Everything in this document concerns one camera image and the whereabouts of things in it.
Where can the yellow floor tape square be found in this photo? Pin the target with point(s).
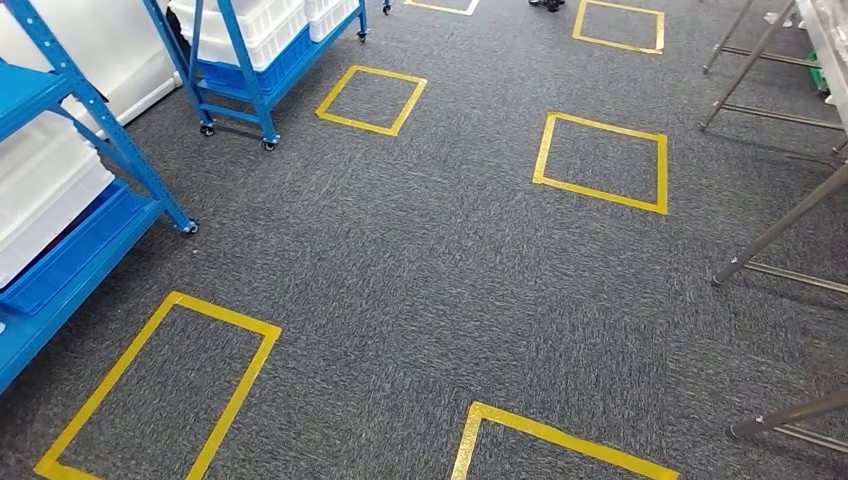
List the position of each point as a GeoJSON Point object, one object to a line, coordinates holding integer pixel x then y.
{"type": "Point", "coordinates": [391, 73]}

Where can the blue plastic bin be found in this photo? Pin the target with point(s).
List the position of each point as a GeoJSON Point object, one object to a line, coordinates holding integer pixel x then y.
{"type": "Point", "coordinates": [285, 66]}
{"type": "Point", "coordinates": [79, 258]}

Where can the white plastic bin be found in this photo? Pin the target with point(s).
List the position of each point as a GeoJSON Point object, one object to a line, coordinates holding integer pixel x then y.
{"type": "Point", "coordinates": [40, 166]}
{"type": "Point", "coordinates": [53, 232]}
{"type": "Point", "coordinates": [328, 16]}
{"type": "Point", "coordinates": [265, 26]}

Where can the black floor object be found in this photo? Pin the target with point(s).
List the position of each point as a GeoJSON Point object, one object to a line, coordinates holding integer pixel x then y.
{"type": "Point", "coordinates": [546, 4]}

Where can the stainless steel table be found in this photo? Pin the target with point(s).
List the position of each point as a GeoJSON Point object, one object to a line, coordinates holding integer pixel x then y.
{"type": "Point", "coordinates": [748, 63]}
{"type": "Point", "coordinates": [782, 222]}

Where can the green object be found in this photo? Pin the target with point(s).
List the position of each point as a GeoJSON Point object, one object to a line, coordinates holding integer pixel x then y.
{"type": "Point", "coordinates": [817, 71]}

